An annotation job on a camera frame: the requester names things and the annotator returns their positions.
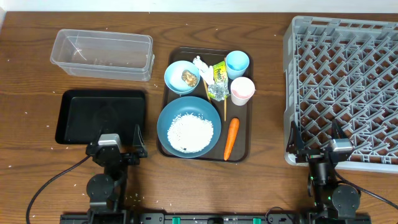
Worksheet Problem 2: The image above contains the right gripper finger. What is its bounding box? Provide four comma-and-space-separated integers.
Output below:
331, 119, 348, 139
286, 121, 304, 154

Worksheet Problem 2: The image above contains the small light blue bowl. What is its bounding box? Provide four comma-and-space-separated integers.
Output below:
164, 60, 200, 95

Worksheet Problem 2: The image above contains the pink cup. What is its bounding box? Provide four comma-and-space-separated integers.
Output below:
231, 77, 256, 106

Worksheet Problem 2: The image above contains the light blue cup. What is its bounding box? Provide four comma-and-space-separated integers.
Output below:
225, 50, 250, 80

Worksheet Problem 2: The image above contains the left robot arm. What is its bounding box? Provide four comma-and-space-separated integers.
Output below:
86, 125, 147, 224

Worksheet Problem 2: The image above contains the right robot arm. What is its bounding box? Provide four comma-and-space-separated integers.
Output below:
286, 120, 360, 223

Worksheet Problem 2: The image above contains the grey dishwasher rack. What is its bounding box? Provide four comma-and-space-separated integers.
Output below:
283, 16, 397, 174

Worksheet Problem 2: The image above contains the black plastic tray bin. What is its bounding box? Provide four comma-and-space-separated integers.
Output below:
55, 90, 146, 146

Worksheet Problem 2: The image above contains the white rice pile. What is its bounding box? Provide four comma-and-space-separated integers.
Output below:
167, 113, 214, 153

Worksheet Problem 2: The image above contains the large blue plate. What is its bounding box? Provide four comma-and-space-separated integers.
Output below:
157, 96, 222, 159

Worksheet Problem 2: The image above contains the orange carrot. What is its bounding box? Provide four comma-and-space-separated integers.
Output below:
223, 118, 240, 161

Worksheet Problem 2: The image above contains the dark brown serving tray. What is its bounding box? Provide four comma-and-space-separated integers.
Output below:
156, 47, 254, 164

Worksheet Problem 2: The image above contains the brown food scrap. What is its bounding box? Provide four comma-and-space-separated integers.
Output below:
182, 70, 198, 87

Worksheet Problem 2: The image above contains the green snack wrapper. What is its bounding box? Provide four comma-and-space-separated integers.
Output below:
208, 61, 229, 101

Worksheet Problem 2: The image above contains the clear plastic bin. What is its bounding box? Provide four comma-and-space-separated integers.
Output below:
50, 29, 155, 82

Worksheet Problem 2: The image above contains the crumpled white tissue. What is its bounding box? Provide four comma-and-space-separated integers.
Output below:
193, 56, 215, 85

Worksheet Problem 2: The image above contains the wooden chopstick right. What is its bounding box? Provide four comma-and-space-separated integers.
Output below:
224, 96, 228, 121

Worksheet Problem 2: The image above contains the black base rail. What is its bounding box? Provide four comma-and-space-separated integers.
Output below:
60, 213, 372, 224

